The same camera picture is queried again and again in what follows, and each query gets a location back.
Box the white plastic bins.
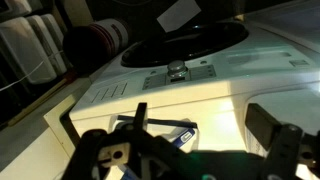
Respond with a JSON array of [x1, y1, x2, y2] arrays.
[[0, 13, 69, 85]]

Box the silver washer control knob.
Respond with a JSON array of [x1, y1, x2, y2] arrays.
[[166, 60, 188, 78]]

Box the thin white cord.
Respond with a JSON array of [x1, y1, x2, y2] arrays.
[[0, 49, 64, 93]]

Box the black round washer door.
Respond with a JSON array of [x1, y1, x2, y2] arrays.
[[120, 21, 250, 69]]

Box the white front-load washing machine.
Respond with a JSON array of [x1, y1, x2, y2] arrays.
[[68, 6, 320, 180]]

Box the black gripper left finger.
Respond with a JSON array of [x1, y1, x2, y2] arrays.
[[62, 102, 202, 180]]

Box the red white cylinder container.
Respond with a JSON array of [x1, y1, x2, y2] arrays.
[[62, 18, 130, 69]]

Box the white dustpan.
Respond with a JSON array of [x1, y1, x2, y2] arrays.
[[111, 114, 200, 180]]

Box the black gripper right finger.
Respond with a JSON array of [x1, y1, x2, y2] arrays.
[[245, 102, 320, 180]]

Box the white paper sheet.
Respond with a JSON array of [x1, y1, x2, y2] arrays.
[[156, 0, 203, 34]]

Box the tan wooden frame board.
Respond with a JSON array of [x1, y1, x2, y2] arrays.
[[43, 94, 84, 158]]

